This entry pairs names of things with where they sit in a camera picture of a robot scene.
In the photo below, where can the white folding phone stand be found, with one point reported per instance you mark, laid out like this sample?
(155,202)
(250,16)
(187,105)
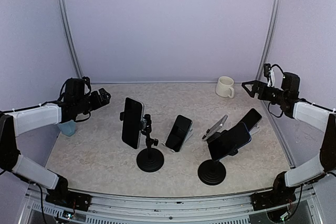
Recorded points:
(188,135)

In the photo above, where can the black round-base phone stand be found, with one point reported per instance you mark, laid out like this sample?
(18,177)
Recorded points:
(149,159)

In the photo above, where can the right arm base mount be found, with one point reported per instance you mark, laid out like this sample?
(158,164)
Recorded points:
(269,199)

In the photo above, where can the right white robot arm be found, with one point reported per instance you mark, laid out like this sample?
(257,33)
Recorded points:
(308,130)

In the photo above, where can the blue-edged black smartphone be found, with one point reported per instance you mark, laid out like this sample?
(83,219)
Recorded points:
(229,142)

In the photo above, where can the aluminium frame post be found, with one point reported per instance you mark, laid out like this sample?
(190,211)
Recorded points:
(69,38)
(271,30)

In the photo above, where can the cream ceramic mug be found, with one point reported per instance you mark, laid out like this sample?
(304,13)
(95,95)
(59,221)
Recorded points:
(225,87)

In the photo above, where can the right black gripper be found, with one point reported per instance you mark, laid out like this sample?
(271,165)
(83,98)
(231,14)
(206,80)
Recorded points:
(256,87)

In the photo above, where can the front aluminium rail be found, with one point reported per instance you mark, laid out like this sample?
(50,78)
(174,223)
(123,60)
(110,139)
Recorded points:
(106,208)

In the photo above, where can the left aluminium frame post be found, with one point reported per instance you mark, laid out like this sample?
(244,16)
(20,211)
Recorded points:
(69,38)

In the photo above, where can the light blue plastic cup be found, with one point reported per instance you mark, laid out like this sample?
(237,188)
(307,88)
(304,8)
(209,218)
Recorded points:
(68,128)

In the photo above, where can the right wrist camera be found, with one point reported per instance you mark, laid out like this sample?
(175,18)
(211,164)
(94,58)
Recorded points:
(269,74)

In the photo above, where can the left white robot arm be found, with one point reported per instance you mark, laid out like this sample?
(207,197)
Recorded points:
(19,121)

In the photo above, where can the black smartphone white back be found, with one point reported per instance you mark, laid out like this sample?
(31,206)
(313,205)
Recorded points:
(131,127)

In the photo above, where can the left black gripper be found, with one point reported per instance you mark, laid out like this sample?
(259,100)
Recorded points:
(97,101)

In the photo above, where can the right aluminium frame post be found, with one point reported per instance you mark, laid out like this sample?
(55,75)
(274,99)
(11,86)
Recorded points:
(271,30)

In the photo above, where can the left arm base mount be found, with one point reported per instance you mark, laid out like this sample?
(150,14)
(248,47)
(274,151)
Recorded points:
(73,200)

